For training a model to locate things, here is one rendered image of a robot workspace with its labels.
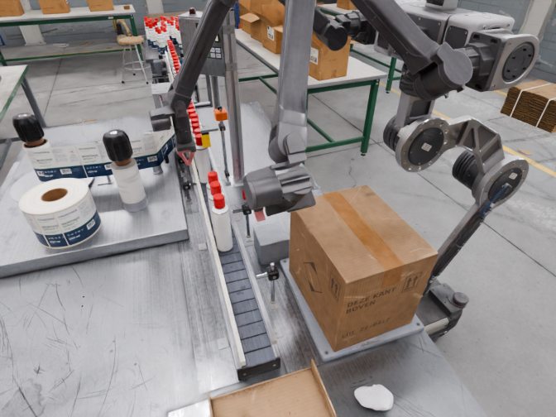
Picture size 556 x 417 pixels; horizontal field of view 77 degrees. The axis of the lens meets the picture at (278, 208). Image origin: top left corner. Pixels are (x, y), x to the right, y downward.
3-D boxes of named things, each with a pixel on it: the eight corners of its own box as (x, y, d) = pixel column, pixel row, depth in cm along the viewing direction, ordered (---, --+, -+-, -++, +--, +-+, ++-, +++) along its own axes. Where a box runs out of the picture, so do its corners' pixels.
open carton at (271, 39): (252, 46, 363) (250, 5, 340) (291, 42, 378) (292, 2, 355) (266, 55, 335) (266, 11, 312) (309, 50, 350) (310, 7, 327)
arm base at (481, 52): (487, 92, 84) (508, 38, 77) (462, 97, 82) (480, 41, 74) (460, 81, 90) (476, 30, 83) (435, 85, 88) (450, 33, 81)
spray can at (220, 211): (215, 243, 116) (208, 193, 104) (231, 240, 118) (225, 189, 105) (218, 254, 113) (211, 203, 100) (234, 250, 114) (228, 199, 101)
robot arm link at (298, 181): (319, 189, 65) (310, 160, 66) (285, 197, 63) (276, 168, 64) (308, 198, 72) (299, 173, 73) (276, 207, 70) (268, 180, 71)
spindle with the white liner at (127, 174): (124, 199, 135) (99, 128, 117) (148, 195, 138) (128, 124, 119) (123, 213, 129) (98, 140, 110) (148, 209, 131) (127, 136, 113)
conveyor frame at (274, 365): (178, 117, 209) (176, 109, 206) (196, 115, 212) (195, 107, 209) (237, 381, 85) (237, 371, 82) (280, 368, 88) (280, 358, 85)
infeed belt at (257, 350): (179, 116, 209) (179, 109, 207) (194, 113, 211) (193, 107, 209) (243, 377, 85) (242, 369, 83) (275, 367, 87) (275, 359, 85)
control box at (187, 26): (197, 66, 137) (189, 11, 125) (237, 69, 133) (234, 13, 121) (184, 74, 129) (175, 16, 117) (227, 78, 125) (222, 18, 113)
